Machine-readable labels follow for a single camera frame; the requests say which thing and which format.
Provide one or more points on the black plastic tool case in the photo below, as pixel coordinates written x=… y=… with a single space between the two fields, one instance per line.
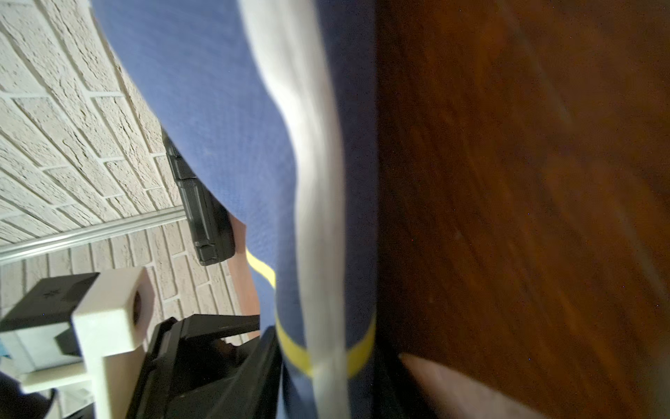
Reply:
x=208 y=220

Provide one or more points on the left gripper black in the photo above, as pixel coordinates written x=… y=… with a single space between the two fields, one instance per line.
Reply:
x=191 y=371

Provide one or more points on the blue checked pillowcase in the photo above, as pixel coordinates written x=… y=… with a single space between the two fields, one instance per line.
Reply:
x=273 y=106

